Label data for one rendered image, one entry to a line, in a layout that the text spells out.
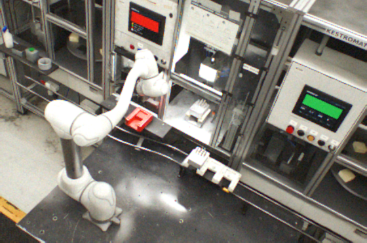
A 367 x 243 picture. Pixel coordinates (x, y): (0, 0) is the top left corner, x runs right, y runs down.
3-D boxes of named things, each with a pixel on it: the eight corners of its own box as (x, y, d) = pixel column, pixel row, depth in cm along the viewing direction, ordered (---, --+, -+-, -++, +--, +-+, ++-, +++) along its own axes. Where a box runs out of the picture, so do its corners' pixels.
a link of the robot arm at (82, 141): (114, 118, 181) (92, 106, 185) (89, 136, 167) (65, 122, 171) (111, 139, 188) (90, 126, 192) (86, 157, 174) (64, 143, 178)
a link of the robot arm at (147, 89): (155, 92, 233) (149, 73, 228) (173, 92, 222) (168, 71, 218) (143, 99, 225) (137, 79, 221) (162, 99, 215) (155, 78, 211)
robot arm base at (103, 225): (109, 236, 223) (110, 232, 219) (80, 217, 229) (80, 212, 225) (128, 214, 235) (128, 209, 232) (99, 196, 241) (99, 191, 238)
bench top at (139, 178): (16, 227, 222) (15, 224, 220) (123, 125, 295) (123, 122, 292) (242, 389, 181) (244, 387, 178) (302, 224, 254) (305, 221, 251)
